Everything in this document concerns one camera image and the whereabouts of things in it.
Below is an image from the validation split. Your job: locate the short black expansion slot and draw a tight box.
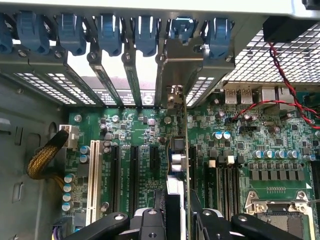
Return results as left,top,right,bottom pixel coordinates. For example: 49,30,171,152
149,145,160,173

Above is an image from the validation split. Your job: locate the silver USB port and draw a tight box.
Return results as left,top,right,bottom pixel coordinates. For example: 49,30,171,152
239,87,254,105
224,87,238,105

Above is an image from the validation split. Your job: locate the white PCI expansion slot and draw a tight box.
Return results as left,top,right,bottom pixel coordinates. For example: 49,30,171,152
85,139,101,227

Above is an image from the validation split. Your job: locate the perforated metal slot cover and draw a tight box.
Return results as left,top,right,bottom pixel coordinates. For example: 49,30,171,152
28,53,97,105
0,49,77,105
184,58,236,108

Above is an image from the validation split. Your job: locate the black case fan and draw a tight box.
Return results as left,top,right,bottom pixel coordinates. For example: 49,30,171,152
262,15,320,44

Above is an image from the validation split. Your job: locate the long black expansion slot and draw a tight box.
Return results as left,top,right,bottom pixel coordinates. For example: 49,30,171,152
109,144,121,215
129,145,140,216

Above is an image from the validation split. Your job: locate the grey metal PC case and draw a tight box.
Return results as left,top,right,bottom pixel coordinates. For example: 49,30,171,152
0,0,320,240

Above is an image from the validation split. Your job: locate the white power connector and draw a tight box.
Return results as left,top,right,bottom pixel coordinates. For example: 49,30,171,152
58,124,80,151

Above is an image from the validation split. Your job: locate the black RAM slot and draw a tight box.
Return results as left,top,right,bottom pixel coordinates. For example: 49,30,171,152
234,156,245,216
216,156,227,218
225,155,236,221

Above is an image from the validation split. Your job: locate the yellow black braided cable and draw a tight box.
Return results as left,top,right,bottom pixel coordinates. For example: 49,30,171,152
26,129,73,187

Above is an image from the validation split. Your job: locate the metal CPU socket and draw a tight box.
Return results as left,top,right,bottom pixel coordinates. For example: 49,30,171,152
244,190,316,240

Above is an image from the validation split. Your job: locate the red and black twisted wire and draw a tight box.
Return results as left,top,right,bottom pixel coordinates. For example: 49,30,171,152
231,41,320,131

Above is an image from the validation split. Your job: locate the white printed label sticker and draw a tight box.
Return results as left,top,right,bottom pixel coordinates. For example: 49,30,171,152
94,88,161,106

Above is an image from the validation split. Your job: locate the silver ethernet port block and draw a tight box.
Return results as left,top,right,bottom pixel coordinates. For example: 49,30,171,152
259,86,297,111

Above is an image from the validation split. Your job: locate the blue slot retention clip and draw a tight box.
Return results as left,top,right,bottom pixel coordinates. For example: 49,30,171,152
56,12,87,56
206,17,235,60
0,12,13,55
97,13,124,57
171,16,195,45
16,10,51,55
134,15,159,58

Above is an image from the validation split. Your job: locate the purple and yellow wire bundle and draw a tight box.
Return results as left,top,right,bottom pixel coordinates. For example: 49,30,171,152
51,217,76,240

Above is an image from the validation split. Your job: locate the green motherboard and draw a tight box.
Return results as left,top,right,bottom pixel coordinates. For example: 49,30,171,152
61,84,320,240

